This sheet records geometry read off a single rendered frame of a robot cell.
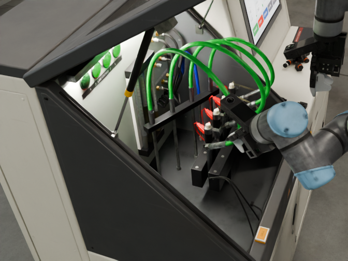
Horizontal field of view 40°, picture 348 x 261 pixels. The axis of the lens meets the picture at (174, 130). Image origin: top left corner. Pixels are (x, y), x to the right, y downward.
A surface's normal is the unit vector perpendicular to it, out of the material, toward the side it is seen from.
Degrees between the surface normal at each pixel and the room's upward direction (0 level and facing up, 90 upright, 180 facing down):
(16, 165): 90
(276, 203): 0
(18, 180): 90
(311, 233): 0
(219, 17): 90
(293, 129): 44
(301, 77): 0
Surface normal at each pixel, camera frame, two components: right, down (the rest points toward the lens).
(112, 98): 0.92, 0.18
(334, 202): -0.08, -0.78
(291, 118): 0.17, -0.14
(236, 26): 0.87, 0.00
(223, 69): -0.40, 0.60
